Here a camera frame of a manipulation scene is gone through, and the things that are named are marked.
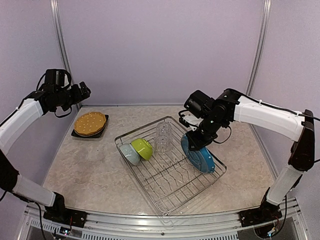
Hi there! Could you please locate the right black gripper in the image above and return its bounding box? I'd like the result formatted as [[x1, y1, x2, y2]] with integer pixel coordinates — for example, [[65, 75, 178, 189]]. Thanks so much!
[[186, 113, 226, 150]]

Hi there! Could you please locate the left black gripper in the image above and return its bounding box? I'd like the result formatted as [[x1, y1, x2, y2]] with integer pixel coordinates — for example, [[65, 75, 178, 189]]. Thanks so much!
[[55, 81, 91, 111]]

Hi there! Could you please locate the blue polka dot plate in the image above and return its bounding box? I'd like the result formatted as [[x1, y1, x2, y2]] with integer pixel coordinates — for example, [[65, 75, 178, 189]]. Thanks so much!
[[180, 134, 215, 174]]

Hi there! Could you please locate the yellow polka dot plate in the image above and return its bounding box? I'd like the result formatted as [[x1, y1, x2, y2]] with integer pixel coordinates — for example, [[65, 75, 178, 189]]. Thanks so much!
[[74, 111, 107, 136]]

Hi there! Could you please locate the black floral square plate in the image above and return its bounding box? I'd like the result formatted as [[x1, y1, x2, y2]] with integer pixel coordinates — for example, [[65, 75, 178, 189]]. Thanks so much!
[[71, 114, 109, 139]]

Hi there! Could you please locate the light teal round plate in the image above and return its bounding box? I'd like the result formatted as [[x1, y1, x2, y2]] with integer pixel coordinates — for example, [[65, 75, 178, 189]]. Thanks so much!
[[71, 122, 107, 139]]

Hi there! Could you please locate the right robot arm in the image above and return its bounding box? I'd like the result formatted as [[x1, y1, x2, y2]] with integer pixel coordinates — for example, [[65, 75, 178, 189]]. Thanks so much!
[[179, 88, 316, 222]]

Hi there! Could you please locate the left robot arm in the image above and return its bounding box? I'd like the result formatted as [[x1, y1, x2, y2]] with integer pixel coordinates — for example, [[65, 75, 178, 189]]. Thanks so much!
[[0, 82, 91, 223]]

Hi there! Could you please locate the clear glass near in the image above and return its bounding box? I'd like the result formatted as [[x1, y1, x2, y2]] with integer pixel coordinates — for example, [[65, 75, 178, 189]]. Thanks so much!
[[155, 135, 172, 154]]

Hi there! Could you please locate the clear glass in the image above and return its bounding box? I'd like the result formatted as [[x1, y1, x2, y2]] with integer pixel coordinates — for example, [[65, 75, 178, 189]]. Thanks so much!
[[156, 121, 172, 138], [155, 135, 172, 154]]

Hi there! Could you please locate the clear glass far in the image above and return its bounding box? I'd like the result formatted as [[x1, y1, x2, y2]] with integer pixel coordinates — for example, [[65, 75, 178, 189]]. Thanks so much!
[[156, 121, 172, 138]]

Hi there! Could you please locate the green bowl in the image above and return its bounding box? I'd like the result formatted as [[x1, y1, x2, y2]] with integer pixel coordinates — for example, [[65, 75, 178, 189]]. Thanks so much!
[[131, 138, 153, 161]]

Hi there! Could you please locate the grey striped bowl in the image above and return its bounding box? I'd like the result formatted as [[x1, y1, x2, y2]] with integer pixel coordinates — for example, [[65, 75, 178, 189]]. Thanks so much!
[[119, 143, 141, 166]]

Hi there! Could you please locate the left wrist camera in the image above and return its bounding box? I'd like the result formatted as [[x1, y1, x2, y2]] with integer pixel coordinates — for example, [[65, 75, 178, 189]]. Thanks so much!
[[44, 69, 72, 88]]

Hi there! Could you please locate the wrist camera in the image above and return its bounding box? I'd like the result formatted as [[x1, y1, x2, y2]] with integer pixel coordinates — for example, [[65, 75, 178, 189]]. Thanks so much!
[[44, 69, 72, 88], [178, 90, 215, 128]]

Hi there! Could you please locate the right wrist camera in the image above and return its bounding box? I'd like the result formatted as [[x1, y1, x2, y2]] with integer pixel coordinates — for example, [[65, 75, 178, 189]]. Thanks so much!
[[178, 90, 215, 128]]

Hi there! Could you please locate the metal wire dish rack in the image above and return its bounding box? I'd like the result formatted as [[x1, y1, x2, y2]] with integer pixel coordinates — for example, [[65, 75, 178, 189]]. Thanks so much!
[[115, 116, 227, 216]]

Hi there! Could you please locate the aluminium front rail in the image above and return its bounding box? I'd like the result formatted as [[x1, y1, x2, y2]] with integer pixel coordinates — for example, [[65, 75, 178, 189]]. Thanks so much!
[[17, 198, 310, 240]]

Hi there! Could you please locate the left frame post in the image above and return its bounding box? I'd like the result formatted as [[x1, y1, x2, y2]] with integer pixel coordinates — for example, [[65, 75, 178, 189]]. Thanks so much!
[[49, 0, 82, 108]]

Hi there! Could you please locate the frame post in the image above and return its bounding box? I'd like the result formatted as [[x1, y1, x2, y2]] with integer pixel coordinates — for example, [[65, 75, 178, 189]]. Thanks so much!
[[245, 0, 272, 96], [49, 0, 82, 108]]

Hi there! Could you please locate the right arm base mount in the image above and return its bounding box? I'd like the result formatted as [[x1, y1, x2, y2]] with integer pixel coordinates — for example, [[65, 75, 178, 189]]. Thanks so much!
[[238, 188, 283, 228]]

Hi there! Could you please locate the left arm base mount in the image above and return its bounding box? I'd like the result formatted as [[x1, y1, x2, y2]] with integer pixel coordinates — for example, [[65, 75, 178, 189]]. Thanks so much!
[[43, 192, 88, 228]]

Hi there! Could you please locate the right frame post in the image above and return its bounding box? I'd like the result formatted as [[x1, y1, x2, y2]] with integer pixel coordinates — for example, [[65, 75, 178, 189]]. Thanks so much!
[[245, 0, 272, 96]]

